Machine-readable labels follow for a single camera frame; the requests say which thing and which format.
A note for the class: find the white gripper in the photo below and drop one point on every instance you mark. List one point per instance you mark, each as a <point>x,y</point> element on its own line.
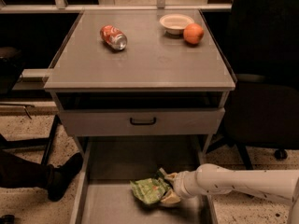
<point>180,183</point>

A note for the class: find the green jalapeno chip bag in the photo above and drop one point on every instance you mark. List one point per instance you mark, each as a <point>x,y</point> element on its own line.
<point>151,190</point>

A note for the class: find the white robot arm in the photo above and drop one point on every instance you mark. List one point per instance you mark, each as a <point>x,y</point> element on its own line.
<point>280,186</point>

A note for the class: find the closed top drawer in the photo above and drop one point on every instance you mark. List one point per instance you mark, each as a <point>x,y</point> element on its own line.
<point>117,123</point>

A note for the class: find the open middle drawer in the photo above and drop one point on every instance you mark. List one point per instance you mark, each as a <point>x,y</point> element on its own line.
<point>104,195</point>

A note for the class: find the grey drawer cabinet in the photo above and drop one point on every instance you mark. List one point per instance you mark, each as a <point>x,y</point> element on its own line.
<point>154,72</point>

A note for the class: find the black office chair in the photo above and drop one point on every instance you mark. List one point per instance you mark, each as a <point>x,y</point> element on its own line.
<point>260,41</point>

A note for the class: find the orange fruit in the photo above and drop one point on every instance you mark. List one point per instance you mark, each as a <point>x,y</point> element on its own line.
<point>193,33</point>

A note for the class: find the person's dark leg and shoe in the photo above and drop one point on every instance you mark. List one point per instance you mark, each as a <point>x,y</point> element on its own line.
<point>16,172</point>

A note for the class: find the white paper bowl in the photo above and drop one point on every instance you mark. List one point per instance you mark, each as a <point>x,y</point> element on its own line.
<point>175,24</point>

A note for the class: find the red soda can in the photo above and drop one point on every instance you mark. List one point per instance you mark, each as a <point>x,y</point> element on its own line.
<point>113,37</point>

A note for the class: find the black drawer handle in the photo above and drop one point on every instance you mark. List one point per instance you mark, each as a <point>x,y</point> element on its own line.
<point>142,122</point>

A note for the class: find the metal window rail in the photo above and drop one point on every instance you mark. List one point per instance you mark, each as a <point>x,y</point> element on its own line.
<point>115,0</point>

